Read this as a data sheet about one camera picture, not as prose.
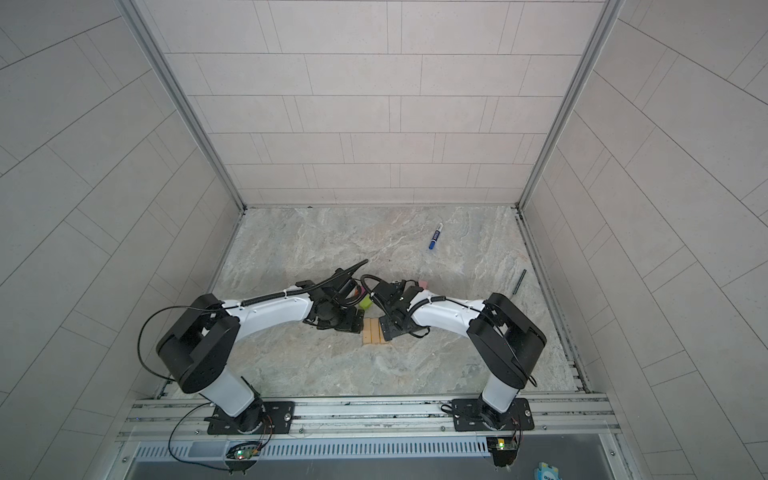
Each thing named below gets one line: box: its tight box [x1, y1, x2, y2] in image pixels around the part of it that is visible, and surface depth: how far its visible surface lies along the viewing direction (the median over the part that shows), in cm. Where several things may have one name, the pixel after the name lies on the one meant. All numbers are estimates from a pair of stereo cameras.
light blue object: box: [534, 462, 561, 480], surface depth 64 cm
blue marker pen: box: [428, 222, 443, 250], surface depth 108 cm
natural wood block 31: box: [362, 318, 371, 345], surface depth 84 cm
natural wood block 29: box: [370, 318, 379, 344], surface depth 85 cm
